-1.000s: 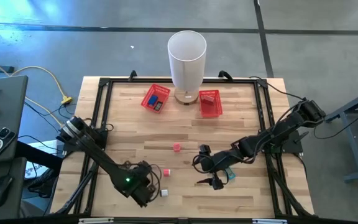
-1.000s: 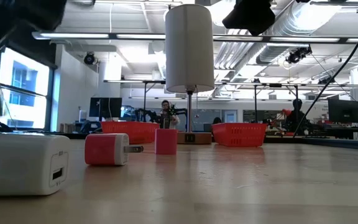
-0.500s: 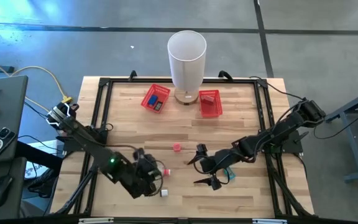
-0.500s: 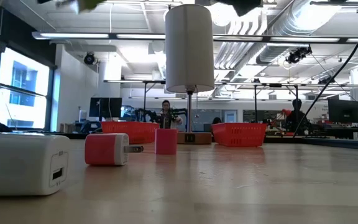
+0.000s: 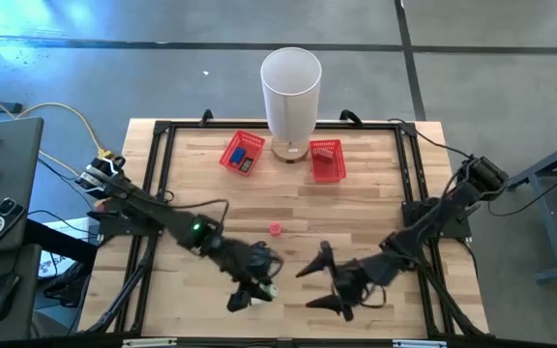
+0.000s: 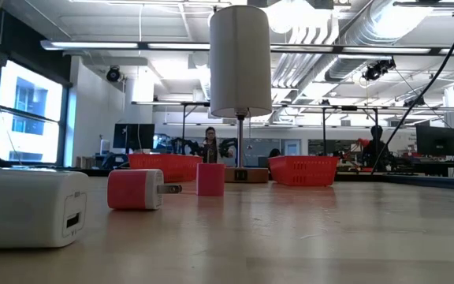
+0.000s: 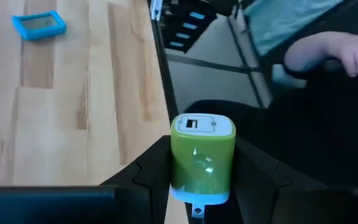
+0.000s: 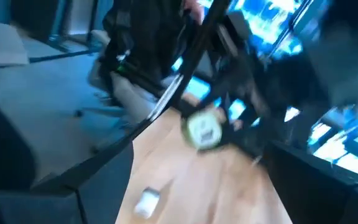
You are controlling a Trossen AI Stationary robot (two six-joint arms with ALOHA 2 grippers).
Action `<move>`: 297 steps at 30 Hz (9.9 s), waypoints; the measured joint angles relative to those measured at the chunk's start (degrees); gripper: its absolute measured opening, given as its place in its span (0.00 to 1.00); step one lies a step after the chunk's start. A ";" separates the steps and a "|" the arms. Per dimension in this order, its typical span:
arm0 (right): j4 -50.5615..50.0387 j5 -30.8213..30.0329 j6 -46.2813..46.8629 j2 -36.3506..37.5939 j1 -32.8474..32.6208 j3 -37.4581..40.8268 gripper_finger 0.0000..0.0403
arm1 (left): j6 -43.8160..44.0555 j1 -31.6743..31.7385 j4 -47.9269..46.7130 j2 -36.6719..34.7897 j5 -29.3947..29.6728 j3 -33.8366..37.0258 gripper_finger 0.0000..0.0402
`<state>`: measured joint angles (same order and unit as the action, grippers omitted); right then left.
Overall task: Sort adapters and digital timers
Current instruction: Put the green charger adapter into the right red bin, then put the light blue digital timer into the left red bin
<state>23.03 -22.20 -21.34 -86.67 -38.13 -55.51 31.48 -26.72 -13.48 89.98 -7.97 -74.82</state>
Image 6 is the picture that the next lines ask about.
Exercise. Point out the pink adapter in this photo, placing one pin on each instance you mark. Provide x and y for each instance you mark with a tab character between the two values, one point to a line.
210	179

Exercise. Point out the red and white adapter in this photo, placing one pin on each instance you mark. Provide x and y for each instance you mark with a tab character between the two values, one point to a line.
132	189

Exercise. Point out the person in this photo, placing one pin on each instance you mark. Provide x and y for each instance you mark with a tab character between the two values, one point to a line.
210	138
376	146
274	152

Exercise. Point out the red plastic basket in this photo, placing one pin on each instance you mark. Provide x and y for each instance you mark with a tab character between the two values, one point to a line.
302	169
164	165

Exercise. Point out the white shade table lamp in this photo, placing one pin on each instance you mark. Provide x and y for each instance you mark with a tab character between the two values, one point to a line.
239	59

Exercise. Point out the black computer monitor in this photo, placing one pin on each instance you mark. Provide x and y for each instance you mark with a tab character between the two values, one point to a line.
436	140
132	136

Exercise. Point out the long ceiling light bar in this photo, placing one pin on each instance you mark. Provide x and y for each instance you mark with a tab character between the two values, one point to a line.
93	45

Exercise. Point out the large window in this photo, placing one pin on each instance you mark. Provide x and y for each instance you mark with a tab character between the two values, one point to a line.
30	118

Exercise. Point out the black background desk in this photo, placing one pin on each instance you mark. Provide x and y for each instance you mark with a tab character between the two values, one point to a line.
432	167

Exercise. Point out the black ceiling camera rig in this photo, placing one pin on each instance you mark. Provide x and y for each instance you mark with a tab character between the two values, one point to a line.
378	69

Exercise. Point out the silver ventilation duct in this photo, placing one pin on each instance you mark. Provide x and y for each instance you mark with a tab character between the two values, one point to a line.
369	31

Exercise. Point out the black aluminium table frame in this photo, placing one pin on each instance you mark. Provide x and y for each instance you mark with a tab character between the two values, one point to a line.
428	180

